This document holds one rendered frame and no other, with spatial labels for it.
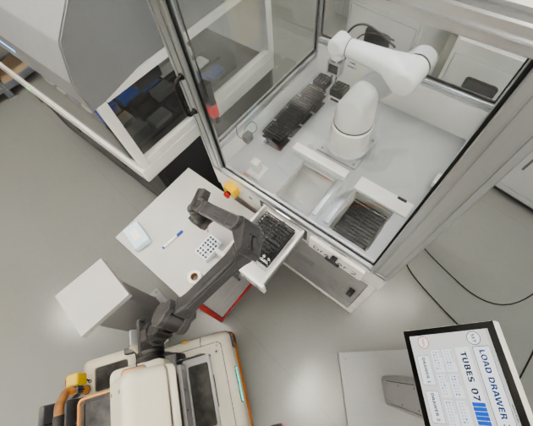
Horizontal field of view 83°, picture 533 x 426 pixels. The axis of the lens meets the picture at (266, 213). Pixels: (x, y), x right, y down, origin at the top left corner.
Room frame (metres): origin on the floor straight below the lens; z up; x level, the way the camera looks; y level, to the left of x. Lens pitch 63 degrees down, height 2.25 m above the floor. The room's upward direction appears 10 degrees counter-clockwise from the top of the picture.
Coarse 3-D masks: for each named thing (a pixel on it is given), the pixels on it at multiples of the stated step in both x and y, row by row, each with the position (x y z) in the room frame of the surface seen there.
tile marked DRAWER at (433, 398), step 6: (426, 390) -0.14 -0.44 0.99; (432, 390) -0.15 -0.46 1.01; (426, 396) -0.16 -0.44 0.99; (432, 396) -0.16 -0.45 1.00; (438, 396) -0.16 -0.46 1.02; (432, 402) -0.18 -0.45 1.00; (438, 402) -0.18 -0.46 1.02; (432, 408) -0.20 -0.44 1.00; (438, 408) -0.20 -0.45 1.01; (432, 414) -0.21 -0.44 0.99; (438, 414) -0.21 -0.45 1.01; (432, 420) -0.23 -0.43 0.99; (438, 420) -0.23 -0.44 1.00; (444, 420) -0.23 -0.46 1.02
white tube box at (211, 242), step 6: (210, 234) 0.68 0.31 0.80; (210, 240) 0.65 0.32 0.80; (216, 240) 0.64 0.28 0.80; (210, 246) 0.62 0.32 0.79; (216, 246) 0.61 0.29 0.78; (222, 246) 0.61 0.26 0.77; (198, 252) 0.59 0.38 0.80; (204, 252) 0.59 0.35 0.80; (210, 252) 0.59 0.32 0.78; (204, 258) 0.55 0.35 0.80; (210, 258) 0.56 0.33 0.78
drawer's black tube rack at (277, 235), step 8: (264, 216) 0.68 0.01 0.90; (272, 216) 0.67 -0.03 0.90; (256, 224) 0.64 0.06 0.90; (264, 224) 0.65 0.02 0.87; (272, 224) 0.63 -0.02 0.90; (280, 224) 0.62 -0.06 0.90; (264, 232) 0.60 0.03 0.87; (272, 232) 0.58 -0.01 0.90; (280, 232) 0.58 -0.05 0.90; (288, 232) 0.57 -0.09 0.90; (264, 240) 0.55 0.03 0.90; (272, 240) 0.54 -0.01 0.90; (280, 240) 0.55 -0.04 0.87; (288, 240) 0.54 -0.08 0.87; (264, 248) 0.51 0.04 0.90; (272, 248) 0.50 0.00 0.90; (280, 248) 0.51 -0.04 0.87; (272, 256) 0.46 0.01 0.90
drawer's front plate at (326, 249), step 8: (312, 240) 0.50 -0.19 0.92; (320, 240) 0.49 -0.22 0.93; (320, 248) 0.47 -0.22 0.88; (328, 248) 0.45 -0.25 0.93; (328, 256) 0.43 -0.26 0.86; (336, 256) 0.41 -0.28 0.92; (344, 264) 0.37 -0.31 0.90; (352, 264) 0.36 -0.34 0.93; (352, 272) 0.34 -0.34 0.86; (360, 272) 0.32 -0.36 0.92
